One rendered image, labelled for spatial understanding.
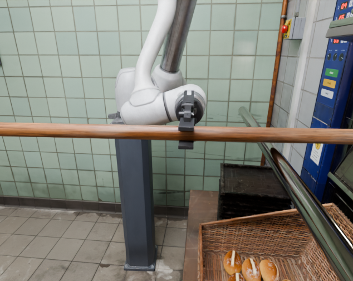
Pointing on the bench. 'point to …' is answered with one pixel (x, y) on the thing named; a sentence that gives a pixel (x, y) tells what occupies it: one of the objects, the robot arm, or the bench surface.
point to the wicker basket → (270, 245)
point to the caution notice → (316, 153)
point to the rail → (347, 21)
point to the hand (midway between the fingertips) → (186, 132)
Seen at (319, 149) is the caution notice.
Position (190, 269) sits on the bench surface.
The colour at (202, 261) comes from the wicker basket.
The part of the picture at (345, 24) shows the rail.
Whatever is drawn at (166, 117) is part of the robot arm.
